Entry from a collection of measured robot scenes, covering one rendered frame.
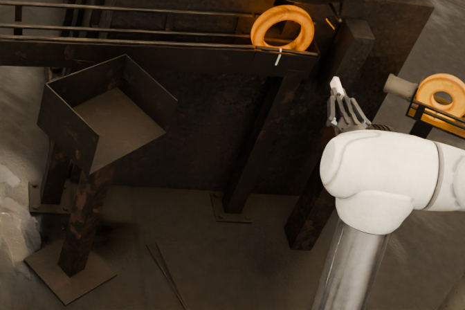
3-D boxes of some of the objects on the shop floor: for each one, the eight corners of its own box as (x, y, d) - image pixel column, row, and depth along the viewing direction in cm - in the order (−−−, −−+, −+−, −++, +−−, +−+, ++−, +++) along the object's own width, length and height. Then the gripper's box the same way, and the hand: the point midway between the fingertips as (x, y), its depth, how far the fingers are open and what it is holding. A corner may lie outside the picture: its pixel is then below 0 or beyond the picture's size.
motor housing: (274, 223, 298) (330, 111, 264) (331, 226, 305) (392, 117, 271) (282, 253, 289) (342, 140, 255) (341, 255, 296) (406, 146, 262)
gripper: (327, 152, 225) (307, 86, 240) (371, 156, 229) (349, 91, 244) (339, 133, 219) (317, 68, 235) (383, 138, 224) (360, 73, 239)
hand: (337, 88), depth 237 cm, fingers closed
